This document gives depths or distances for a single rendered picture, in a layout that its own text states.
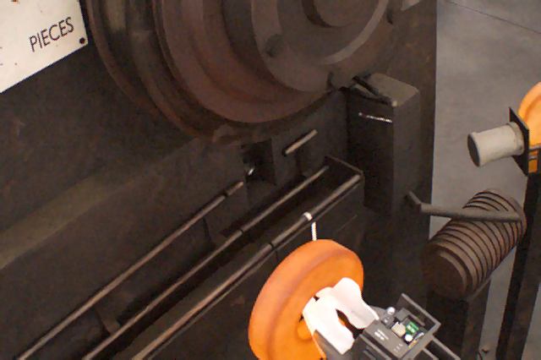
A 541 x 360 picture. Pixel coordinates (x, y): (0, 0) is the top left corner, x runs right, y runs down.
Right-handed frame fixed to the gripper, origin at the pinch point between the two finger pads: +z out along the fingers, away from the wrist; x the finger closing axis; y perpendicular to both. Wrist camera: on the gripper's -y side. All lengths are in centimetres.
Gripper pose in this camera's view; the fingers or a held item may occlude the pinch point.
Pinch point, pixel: (308, 297)
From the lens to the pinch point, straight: 84.0
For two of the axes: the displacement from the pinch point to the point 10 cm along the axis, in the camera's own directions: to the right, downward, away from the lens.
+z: -7.1, -5.9, 3.9
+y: 1.0, -6.3, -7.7
